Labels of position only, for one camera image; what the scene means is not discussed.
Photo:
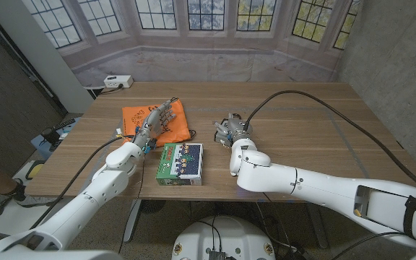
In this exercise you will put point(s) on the grey metal table leg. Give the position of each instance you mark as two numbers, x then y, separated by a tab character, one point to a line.
131	220
318	227

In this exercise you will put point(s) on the grey combination lock box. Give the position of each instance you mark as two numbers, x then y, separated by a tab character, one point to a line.
217	139

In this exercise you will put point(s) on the black round device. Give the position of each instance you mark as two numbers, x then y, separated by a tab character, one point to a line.
51	136

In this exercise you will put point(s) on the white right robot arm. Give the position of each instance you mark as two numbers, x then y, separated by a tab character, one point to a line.
338	187

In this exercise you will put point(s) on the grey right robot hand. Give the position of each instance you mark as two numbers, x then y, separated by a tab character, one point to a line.
237	128

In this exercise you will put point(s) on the white floor mat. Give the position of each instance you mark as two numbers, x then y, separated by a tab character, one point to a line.
13	216

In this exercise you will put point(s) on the printed window backdrop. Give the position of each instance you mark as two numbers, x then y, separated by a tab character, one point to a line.
208	61

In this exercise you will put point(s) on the green printed cardboard box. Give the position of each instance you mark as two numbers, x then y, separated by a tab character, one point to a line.
179	164

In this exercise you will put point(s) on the yellow black floor object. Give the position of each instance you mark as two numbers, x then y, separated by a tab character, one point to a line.
34	170

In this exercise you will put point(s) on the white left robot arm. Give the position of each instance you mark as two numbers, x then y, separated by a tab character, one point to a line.
81	206

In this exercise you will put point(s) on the white power strip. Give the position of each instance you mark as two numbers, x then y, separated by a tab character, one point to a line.
117	81

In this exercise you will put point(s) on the black round fan base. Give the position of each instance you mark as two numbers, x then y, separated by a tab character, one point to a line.
152	206

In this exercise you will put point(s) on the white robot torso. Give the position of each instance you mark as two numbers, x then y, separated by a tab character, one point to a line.
226	234

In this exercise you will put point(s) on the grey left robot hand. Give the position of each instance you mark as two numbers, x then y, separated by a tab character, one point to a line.
154	124

